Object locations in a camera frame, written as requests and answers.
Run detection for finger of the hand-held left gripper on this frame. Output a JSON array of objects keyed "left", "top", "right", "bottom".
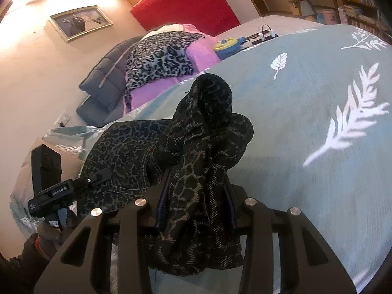
[{"left": 73, "top": 168, "right": 111, "bottom": 191}]

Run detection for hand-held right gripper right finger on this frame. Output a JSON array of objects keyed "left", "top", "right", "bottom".
[{"left": 223, "top": 179, "right": 358, "bottom": 294}]

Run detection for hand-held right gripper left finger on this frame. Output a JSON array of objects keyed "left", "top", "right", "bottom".
[{"left": 32, "top": 170, "right": 171, "bottom": 294}]

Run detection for dark leopard print pants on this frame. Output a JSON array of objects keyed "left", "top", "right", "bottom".
[{"left": 80, "top": 73, "right": 255, "bottom": 278}]

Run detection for person's left forearm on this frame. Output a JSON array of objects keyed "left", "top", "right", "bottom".
[{"left": 0, "top": 232, "right": 52, "bottom": 293}]

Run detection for person's left hand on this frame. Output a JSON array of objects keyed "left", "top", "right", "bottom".
[{"left": 35, "top": 208, "right": 78, "bottom": 261}]

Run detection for dark grey quilt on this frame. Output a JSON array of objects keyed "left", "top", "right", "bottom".
[{"left": 76, "top": 35, "right": 145, "bottom": 128}]

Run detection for blue-grey leaf print bedsheet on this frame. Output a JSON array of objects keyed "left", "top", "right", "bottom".
[{"left": 9, "top": 24, "right": 392, "bottom": 294}]

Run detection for grey leopard print cloth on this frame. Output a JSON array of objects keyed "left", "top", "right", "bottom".
[{"left": 124, "top": 32, "right": 206, "bottom": 106}]

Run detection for pink blanket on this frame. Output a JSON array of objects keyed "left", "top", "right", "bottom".
[{"left": 122, "top": 23, "right": 220, "bottom": 114}]

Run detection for white pillow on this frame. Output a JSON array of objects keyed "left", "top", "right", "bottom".
[{"left": 147, "top": 23, "right": 188, "bottom": 35}]

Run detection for blue and yellow toy pot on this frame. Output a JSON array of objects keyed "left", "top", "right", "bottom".
[{"left": 212, "top": 36, "right": 246, "bottom": 61}]

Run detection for red headboard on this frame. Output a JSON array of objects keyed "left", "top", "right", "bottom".
[{"left": 130, "top": 0, "right": 241, "bottom": 37}]

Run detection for pink plastic bucket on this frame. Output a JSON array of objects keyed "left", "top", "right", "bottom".
[{"left": 316, "top": 7, "right": 338, "bottom": 25}]

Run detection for white wall socket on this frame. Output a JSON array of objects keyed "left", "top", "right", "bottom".
[{"left": 54, "top": 112, "right": 71, "bottom": 127}]

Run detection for framed wall picture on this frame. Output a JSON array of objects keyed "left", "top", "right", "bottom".
[{"left": 48, "top": 5, "right": 114, "bottom": 44}]

